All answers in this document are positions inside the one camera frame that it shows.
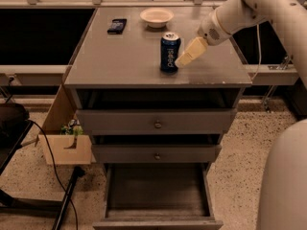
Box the white bowl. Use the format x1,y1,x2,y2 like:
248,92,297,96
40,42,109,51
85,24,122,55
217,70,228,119
140,8,174,29

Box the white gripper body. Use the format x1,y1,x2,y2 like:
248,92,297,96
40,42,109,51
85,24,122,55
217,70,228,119
198,11,231,46

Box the blue pepsi can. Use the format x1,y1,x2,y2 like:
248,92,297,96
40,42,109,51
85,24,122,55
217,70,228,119
160,32,181,74

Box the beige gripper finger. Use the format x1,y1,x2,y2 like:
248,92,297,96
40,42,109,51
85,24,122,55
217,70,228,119
175,36,208,68

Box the grey drawer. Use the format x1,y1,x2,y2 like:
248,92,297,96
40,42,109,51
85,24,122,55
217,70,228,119
76,108,236,135
93,163,223,230
92,145,222,164

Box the grey middle drawer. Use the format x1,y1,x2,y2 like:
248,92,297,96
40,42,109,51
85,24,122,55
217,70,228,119
92,145,222,164

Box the grey drawer cabinet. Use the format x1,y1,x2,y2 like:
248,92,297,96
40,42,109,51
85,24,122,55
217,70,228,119
63,6,253,165

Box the white cable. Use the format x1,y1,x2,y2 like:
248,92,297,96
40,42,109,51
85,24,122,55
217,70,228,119
250,24,263,81

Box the grey top drawer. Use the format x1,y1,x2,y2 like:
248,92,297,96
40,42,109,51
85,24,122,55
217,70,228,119
76,108,236,135

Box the black stand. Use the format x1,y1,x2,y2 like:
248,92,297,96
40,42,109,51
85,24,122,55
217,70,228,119
0,167,84,230

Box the green snack bags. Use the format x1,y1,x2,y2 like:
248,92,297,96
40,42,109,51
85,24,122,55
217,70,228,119
60,119,83,136

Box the dark blue snack packet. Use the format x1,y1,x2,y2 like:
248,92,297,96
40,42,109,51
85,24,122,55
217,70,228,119
107,18,127,35

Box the wooden box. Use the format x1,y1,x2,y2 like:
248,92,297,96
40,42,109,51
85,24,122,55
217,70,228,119
38,85,92,165

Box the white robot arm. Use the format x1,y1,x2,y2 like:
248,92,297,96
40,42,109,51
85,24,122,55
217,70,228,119
176,0,307,230

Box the black chair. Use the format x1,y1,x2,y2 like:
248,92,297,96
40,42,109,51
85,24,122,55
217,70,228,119
0,103,32,174

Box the grey bottom drawer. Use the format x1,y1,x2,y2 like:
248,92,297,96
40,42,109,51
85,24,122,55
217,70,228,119
93,163,223,230

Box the black cable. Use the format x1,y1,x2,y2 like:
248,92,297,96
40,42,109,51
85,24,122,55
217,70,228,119
28,119,80,230

